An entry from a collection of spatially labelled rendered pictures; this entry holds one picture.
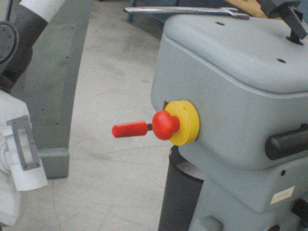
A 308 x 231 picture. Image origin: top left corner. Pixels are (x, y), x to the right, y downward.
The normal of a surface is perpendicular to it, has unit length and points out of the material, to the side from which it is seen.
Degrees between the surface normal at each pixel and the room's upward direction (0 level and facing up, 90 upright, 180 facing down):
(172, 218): 94
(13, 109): 57
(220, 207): 90
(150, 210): 0
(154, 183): 0
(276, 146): 90
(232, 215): 90
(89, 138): 0
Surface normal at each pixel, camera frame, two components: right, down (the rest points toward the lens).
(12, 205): 0.70, -0.15
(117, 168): 0.18, -0.89
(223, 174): -0.81, 0.11
